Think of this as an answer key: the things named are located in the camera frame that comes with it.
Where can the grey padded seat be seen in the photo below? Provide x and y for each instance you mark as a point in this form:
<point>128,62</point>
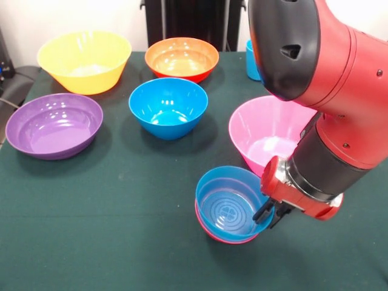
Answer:
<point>21,80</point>

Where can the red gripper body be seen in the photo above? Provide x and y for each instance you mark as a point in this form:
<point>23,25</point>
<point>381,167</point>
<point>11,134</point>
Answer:
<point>276,188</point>

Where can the small flat-bottomed blue bowl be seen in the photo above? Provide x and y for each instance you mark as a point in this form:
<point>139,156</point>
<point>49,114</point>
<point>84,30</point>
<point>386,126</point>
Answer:
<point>227,212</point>

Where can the large yellow bowl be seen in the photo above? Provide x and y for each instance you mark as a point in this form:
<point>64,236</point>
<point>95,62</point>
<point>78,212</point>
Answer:
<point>91,80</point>

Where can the black device box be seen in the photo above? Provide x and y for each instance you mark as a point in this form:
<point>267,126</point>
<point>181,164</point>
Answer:
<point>5,63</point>

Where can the large pink bowl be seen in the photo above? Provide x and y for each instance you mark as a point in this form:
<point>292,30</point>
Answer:
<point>260,130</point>

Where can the purple bowl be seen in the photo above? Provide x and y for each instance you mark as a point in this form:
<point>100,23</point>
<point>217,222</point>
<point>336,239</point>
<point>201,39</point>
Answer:
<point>51,133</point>

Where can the small red bowl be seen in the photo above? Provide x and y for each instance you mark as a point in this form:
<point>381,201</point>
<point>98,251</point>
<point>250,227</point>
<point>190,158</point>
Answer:
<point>212,236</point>

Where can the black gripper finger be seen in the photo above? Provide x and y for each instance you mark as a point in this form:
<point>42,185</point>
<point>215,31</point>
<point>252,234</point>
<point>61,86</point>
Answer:
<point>280,216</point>
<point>263,212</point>

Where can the blue cup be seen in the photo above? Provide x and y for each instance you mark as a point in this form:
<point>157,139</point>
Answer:
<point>251,63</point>

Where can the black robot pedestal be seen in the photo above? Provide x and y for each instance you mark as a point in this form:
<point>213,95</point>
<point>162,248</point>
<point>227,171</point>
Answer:
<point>194,21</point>

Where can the deep blue bowl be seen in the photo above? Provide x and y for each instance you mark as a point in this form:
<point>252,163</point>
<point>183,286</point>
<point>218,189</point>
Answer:
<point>166,112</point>

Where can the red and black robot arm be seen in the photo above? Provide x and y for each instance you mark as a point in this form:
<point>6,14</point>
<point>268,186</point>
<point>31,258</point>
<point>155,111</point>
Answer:
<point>333,75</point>

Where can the orange bowl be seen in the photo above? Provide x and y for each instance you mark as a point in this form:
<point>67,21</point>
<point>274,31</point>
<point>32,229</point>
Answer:
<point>182,65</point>

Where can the dark green table cloth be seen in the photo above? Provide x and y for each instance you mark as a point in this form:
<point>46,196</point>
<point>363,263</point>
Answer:
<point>91,242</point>

